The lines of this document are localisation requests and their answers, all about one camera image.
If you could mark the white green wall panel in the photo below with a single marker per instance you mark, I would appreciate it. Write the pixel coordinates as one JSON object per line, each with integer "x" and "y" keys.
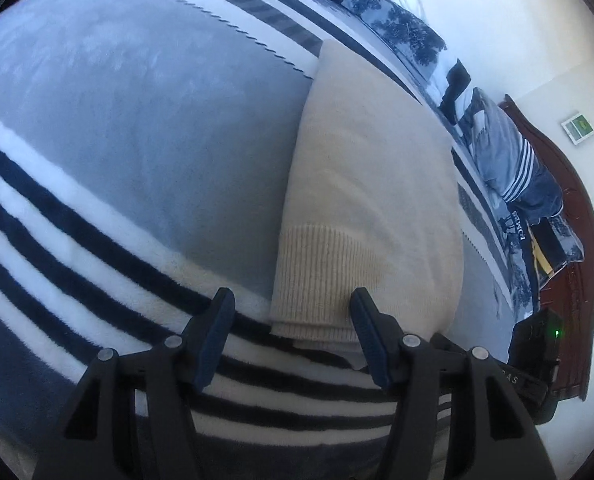
{"x": 579, "y": 129}

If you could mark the tree print pillow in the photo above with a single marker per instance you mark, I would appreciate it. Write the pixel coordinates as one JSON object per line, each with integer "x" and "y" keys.
{"x": 537, "y": 255}
{"x": 392, "y": 20}

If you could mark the beige knit sweater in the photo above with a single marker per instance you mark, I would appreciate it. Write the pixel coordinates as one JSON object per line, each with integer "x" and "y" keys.
{"x": 372, "y": 185}

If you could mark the blue white striped fleece blanket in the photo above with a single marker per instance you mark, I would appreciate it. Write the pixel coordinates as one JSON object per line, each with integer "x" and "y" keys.
{"x": 127, "y": 135}

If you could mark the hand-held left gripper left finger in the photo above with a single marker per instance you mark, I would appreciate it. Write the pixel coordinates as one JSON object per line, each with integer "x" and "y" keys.
{"x": 214, "y": 337}

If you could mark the white navy block pillow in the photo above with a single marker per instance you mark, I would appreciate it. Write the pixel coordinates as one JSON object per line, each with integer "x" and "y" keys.
{"x": 457, "y": 90}

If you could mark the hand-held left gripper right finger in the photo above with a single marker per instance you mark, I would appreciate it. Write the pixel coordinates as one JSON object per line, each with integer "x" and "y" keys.
{"x": 369, "y": 337}

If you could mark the dark wooden headboard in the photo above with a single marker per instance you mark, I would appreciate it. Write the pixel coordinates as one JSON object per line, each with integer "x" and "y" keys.
{"x": 577, "y": 285}

